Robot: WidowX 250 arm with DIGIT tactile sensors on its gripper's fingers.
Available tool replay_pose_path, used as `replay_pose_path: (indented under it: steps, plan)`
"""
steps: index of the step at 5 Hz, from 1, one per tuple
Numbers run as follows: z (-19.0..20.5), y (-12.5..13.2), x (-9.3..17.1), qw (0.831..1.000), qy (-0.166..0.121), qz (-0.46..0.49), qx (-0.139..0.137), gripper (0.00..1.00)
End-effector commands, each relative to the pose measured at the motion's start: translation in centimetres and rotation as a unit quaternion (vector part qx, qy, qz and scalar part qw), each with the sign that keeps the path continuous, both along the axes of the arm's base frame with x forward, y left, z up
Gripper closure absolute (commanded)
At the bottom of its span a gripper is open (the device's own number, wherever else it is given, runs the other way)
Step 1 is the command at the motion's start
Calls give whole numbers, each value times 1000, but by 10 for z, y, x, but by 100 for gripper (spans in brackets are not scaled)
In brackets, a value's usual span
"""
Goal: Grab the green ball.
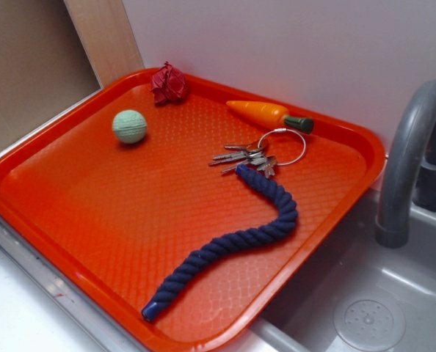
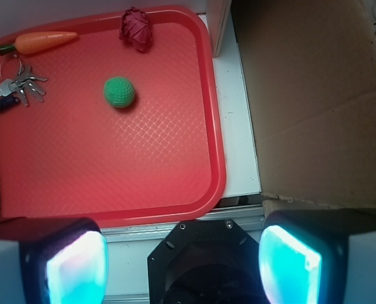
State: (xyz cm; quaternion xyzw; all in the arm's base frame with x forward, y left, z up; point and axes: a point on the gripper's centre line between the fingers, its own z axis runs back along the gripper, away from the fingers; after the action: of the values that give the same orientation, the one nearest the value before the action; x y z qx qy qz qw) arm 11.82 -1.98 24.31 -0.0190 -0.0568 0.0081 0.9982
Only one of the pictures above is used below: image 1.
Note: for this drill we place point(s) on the brown cardboard panel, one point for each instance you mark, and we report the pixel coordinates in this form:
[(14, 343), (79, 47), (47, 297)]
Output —
[(43, 66)]

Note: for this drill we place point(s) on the grey plastic sink basin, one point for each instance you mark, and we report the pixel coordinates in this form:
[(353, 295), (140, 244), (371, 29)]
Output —
[(353, 294)]

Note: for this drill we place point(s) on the grey plastic faucet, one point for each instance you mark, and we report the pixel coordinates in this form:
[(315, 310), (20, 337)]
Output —
[(410, 173)]

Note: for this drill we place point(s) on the light green rubber ball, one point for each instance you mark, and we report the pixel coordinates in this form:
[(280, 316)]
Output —
[(129, 126)]

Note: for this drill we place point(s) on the light wooden board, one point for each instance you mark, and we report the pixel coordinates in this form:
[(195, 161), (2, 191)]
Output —
[(105, 32)]

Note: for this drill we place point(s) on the red crumpled ball toy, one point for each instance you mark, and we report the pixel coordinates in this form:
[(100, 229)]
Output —
[(168, 85)]

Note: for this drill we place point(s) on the silver keys bunch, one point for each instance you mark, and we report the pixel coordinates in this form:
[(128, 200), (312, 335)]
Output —
[(253, 154)]

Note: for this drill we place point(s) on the orange plastic tray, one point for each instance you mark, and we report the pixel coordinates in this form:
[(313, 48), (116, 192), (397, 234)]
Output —
[(115, 219)]

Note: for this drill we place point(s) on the orange toy carrot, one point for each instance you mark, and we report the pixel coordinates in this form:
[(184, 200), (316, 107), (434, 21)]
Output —
[(270, 115)]

